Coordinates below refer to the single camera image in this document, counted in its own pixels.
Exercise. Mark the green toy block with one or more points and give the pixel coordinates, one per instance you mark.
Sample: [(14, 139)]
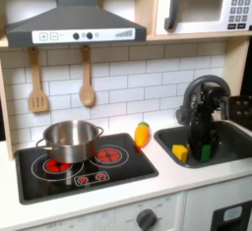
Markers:
[(206, 153)]

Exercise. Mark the yellow toy block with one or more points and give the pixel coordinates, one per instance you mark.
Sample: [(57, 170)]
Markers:
[(179, 153)]

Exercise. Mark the dark grey sink basin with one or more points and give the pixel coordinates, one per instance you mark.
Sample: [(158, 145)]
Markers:
[(233, 143)]

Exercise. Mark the grey toy tap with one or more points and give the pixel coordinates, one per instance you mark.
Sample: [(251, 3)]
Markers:
[(183, 113)]

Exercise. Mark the orange toy carrot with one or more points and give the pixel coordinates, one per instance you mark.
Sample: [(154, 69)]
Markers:
[(142, 136)]

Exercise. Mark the black toy stove hob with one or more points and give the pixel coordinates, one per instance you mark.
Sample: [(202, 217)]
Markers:
[(131, 169)]

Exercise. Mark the black appliance door panel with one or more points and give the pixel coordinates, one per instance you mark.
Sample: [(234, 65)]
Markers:
[(220, 223)]

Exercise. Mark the grey oven knob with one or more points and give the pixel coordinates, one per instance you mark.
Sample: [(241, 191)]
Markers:
[(146, 220)]

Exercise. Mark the white oven control panel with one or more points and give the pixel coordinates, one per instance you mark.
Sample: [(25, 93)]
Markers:
[(105, 218)]

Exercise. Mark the wooden spoon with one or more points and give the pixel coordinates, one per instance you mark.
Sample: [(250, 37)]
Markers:
[(86, 95)]

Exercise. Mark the white toy microwave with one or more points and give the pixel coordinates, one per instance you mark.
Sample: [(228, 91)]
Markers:
[(197, 9)]

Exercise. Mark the steel pot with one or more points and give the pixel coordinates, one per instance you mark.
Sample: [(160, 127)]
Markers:
[(65, 143)]

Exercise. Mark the slotted wooden spatula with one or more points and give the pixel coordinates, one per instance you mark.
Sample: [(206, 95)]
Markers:
[(38, 102)]

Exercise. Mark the grey extractor hood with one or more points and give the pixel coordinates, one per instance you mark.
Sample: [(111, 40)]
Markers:
[(75, 22)]

